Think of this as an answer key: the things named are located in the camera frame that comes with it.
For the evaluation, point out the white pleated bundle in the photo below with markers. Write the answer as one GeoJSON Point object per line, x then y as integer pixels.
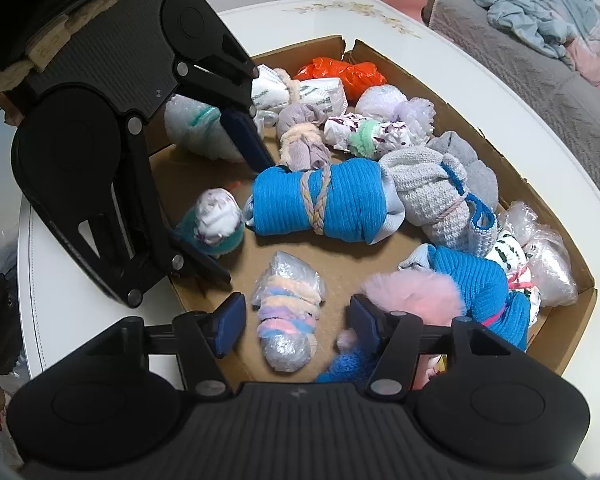
{"type": "Point", "coordinates": [320, 92]}

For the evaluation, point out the silver bag bundle pastel band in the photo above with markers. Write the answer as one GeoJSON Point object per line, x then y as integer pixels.
{"type": "Point", "coordinates": [285, 355]}

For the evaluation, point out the blue sock bundle pink band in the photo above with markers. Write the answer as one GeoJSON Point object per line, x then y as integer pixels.
{"type": "Point", "coordinates": [475, 280]}

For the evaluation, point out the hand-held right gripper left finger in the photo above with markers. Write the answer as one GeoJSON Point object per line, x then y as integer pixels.
{"type": "Point", "coordinates": [232, 322]}

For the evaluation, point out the purple-print bag bundle green band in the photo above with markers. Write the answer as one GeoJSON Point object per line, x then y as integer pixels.
{"type": "Point", "coordinates": [365, 137]}

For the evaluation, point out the grey knit sock blue trim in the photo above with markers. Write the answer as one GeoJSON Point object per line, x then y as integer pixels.
{"type": "Point", "coordinates": [420, 185]}

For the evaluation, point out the lavender cloth bundle cream band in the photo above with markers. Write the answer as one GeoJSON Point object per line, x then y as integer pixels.
{"type": "Point", "coordinates": [305, 152]}

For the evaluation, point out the orange plastic bag bundle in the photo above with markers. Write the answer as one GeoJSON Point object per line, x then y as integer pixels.
{"type": "Point", "coordinates": [360, 77]}

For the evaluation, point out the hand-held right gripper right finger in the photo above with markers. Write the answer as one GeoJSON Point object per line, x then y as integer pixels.
{"type": "Point", "coordinates": [362, 320]}

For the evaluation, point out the printed bag bundle teal band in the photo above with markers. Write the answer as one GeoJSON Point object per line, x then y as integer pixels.
{"type": "Point", "coordinates": [215, 210]}

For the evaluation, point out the grey quilted sofa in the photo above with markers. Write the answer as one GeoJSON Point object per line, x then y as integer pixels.
{"type": "Point", "coordinates": [530, 90]}

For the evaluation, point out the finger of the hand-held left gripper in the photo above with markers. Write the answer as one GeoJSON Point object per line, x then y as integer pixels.
{"type": "Point", "coordinates": [200, 262]}
{"type": "Point", "coordinates": [245, 140]}

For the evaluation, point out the pink cloth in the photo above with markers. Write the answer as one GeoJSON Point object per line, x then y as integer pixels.
{"type": "Point", "coordinates": [595, 70]}

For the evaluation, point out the shallow cardboard box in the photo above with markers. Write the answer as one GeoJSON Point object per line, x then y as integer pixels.
{"type": "Point", "coordinates": [330, 265]}

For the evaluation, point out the bubble wrap bundle purple band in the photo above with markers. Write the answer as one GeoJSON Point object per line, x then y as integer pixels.
{"type": "Point", "coordinates": [380, 100]}

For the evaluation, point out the pink plush toy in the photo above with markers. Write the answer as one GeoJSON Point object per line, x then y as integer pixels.
{"type": "Point", "coordinates": [415, 295]}

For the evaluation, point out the white green-striped bag bundle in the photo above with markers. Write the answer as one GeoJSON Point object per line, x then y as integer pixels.
{"type": "Point", "coordinates": [505, 252]}

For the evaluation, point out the clear plastic bag bundle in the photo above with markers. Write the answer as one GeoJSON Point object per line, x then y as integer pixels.
{"type": "Point", "coordinates": [550, 265]}

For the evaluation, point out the grey sock bundle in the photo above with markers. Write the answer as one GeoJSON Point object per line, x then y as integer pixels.
{"type": "Point", "coordinates": [472, 170]}

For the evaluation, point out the blue fuzzy sock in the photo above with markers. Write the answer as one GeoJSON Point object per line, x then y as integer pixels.
{"type": "Point", "coordinates": [347, 367]}

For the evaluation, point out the white bubble wrap bundle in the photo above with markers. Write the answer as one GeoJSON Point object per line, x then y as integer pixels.
{"type": "Point", "coordinates": [195, 135]}

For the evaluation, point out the light blue blanket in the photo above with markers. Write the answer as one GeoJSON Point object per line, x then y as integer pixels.
{"type": "Point", "coordinates": [540, 10]}

